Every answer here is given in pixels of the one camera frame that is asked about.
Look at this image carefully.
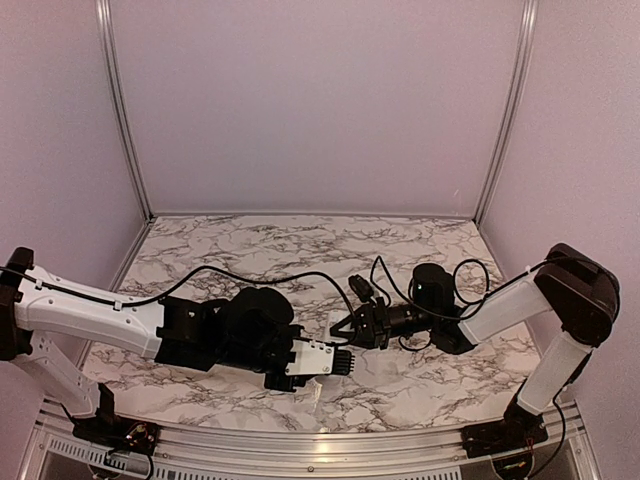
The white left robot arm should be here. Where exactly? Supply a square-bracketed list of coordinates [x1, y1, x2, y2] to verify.
[1, 247, 333, 445]

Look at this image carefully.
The right rear aluminium frame post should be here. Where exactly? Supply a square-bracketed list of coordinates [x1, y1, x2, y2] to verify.
[473, 0, 539, 230]

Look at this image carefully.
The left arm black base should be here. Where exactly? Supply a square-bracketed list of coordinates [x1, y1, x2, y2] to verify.
[72, 416, 160, 455]

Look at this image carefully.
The front aluminium frame rail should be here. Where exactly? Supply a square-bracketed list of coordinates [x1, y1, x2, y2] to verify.
[29, 399, 596, 480]

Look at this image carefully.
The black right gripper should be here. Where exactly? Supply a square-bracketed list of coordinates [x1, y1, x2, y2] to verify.
[330, 297, 437, 350]

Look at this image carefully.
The aluminium frame post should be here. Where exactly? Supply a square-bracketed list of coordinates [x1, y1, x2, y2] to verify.
[95, 0, 154, 223]
[473, 0, 539, 230]

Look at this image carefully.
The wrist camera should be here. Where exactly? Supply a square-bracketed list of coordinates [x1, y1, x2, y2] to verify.
[285, 340, 355, 376]
[348, 274, 378, 304]

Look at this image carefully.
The white remote control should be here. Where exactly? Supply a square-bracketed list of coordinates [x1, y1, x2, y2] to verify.
[323, 310, 348, 342]

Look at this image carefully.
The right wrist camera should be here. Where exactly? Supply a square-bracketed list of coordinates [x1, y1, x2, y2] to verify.
[348, 274, 378, 304]

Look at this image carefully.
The left rear aluminium frame post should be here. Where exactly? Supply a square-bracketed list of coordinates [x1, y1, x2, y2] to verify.
[95, 0, 154, 223]

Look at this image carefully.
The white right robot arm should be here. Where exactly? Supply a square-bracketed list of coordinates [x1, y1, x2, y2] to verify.
[327, 243, 621, 448]

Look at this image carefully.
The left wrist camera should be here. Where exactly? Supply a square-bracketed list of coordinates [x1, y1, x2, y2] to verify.
[285, 340, 355, 376]

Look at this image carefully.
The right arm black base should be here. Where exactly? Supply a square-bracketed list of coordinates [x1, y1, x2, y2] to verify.
[461, 416, 549, 458]

